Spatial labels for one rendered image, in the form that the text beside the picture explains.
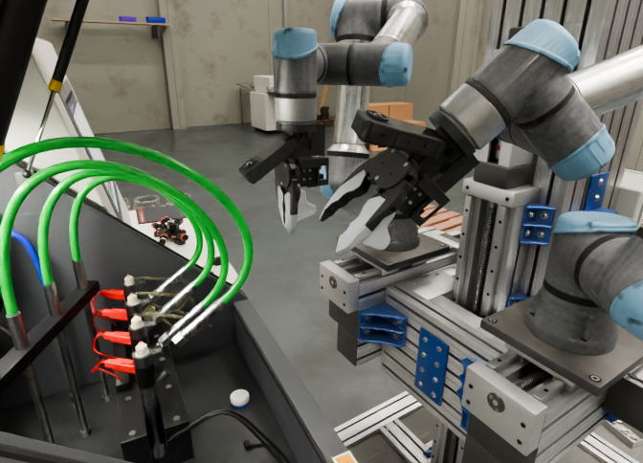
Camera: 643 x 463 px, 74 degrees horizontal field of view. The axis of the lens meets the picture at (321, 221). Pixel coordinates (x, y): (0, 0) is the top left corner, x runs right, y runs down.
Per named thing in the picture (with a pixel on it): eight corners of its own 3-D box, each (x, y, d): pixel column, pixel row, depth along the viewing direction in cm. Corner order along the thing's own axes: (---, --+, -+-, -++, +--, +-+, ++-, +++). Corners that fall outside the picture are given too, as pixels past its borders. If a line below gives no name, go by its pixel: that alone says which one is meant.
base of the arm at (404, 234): (393, 227, 129) (396, 195, 126) (431, 244, 117) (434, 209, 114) (353, 236, 122) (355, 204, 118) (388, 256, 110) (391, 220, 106)
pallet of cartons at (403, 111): (346, 143, 814) (347, 103, 788) (395, 138, 875) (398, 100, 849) (376, 152, 742) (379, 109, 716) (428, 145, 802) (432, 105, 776)
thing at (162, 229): (196, 245, 129) (194, 229, 128) (159, 252, 125) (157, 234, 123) (183, 221, 148) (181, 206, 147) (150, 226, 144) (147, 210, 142)
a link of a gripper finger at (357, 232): (370, 279, 55) (413, 222, 55) (341, 257, 51) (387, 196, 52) (357, 270, 57) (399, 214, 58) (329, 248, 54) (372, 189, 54)
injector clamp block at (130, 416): (198, 488, 73) (189, 419, 67) (135, 515, 68) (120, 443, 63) (167, 366, 101) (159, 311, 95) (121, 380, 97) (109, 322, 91)
